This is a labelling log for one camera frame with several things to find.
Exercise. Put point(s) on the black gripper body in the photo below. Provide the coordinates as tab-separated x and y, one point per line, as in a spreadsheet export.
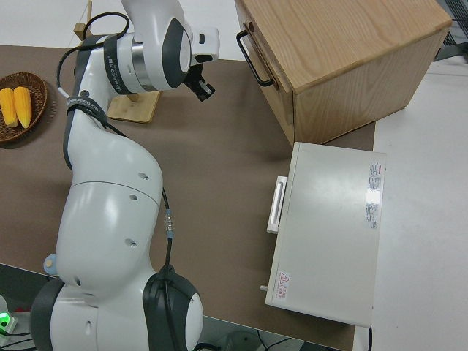
194	77

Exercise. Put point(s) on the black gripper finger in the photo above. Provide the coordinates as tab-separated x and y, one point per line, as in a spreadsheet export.
201	96
208	89

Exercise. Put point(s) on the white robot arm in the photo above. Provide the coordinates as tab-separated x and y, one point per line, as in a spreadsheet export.
4	314
109	190

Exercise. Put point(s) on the wooden mug tree stand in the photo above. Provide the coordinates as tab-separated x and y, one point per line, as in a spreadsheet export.
139	108

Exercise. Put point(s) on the wooden cabinet box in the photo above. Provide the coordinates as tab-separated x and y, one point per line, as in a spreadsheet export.
347	55

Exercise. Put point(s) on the round wicker basket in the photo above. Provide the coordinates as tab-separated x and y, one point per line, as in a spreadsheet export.
36	91

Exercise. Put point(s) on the yellow corn cob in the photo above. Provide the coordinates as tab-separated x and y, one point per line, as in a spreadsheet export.
22	106
8	106

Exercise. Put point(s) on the white toaster oven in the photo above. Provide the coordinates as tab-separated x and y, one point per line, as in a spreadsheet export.
329	234

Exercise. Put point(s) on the small blue bell button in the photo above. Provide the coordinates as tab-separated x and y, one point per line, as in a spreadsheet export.
50	265

